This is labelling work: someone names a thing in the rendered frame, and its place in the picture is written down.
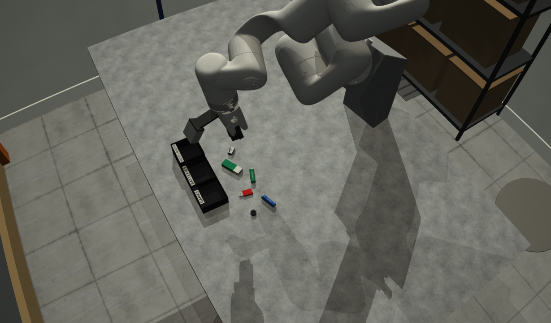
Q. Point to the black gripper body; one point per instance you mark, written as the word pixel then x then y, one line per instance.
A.
pixel 232 119

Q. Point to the green aa battery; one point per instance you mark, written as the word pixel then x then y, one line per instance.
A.
pixel 252 175

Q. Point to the red usb stick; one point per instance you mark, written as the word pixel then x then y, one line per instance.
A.
pixel 246 192

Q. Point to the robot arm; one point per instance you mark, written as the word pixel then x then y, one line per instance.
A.
pixel 332 29

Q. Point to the blue aa battery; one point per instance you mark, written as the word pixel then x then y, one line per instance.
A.
pixel 269 201

